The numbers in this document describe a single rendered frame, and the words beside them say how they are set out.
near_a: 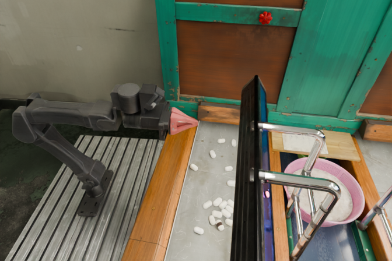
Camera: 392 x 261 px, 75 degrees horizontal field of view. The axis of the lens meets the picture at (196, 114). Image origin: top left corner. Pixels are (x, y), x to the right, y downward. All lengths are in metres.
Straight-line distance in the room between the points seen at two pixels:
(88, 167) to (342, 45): 0.97
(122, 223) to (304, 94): 0.85
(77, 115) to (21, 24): 1.65
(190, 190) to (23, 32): 1.84
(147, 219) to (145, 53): 1.40
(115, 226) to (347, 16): 1.04
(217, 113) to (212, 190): 0.33
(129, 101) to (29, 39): 1.78
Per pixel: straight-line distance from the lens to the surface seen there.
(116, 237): 0.99
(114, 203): 1.06
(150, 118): 0.68
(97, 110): 0.74
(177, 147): 1.05
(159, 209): 0.90
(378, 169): 1.24
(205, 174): 1.00
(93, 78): 2.32
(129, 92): 0.67
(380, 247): 1.02
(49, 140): 0.90
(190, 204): 0.93
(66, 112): 0.78
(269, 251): 0.52
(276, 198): 0.95
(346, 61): 1.07
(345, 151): 1.18
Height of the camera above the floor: 1.55
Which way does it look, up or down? 41 degrees down
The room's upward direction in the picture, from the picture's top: straight up
